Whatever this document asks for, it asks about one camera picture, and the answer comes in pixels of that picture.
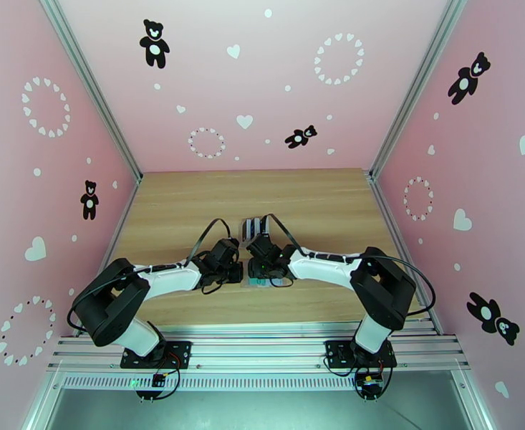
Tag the perforated metal strip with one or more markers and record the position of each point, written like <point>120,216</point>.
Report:
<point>262,382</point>

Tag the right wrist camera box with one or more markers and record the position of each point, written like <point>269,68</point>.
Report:
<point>260,245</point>

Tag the credit card stack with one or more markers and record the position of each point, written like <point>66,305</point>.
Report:
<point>266,223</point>
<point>247,228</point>
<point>257,226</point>

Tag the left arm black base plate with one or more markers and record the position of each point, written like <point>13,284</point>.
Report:
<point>179,352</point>

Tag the aluminium corner post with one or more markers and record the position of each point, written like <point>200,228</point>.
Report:
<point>92,84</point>
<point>416,84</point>

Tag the aluminium base frame rails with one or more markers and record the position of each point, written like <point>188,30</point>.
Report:
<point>262,350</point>

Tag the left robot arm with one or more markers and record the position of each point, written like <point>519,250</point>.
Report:
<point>163,276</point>

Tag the clear acrylic card stand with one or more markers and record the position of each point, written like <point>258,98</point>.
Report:
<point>243,231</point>

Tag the pink card holder wallet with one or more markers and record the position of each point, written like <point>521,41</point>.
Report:
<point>262,284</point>

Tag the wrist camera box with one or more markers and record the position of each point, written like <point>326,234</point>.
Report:
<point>224,250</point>
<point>260,245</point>

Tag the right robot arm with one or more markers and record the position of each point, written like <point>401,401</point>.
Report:
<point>325,267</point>

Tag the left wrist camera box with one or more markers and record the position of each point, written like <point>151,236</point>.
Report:
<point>224,250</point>

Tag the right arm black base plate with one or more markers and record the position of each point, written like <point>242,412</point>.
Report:
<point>336,352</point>

